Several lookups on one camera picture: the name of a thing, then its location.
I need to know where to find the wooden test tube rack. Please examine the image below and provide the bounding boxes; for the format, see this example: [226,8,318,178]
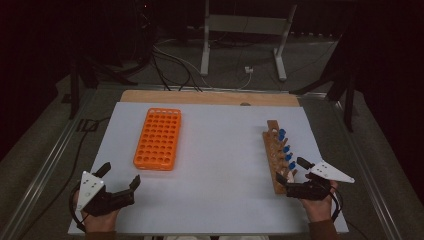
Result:
[262,119,299,195]

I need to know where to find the black floor cables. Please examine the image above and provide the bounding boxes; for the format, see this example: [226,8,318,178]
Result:
[150,49,203,93]

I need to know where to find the white floor cable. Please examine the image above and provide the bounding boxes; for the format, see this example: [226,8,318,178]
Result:
[152,44,254,91]

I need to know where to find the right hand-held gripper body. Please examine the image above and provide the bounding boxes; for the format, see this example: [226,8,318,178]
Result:
[285,160,356,201]

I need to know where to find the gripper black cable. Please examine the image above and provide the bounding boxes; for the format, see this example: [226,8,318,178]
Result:
[68,184,88,233]
[329,186,345,223]

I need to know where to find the white metal stand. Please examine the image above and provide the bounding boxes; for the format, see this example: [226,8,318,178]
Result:
[199,0,298,82]

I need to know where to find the long black floor cable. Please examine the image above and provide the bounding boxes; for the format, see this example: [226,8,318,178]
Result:
[18,116,111,240]

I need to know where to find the orange plastic test tube rack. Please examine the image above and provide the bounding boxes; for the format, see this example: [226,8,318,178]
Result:
[133,107,182,172]

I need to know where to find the aluminium frame rail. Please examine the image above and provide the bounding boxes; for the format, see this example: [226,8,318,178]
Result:
[95,83,329,98]
[0,89,98,240]
[328,98,403,240]

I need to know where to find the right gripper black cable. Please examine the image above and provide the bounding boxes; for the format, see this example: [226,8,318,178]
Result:
[329,186,345,223]

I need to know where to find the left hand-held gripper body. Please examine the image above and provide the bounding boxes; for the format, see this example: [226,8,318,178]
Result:
[76,170,136,218]

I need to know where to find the person's left hand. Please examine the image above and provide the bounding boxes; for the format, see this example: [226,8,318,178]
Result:
[73,190,120,233]

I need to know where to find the person's right hand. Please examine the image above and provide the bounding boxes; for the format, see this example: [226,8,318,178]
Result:
[299,181,339,223]

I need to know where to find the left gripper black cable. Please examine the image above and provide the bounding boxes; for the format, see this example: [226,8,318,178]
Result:
[68,184,88,233]

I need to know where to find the black stand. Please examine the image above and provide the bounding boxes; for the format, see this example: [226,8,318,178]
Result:
[289,31,357,133]
[67,54,138,120]

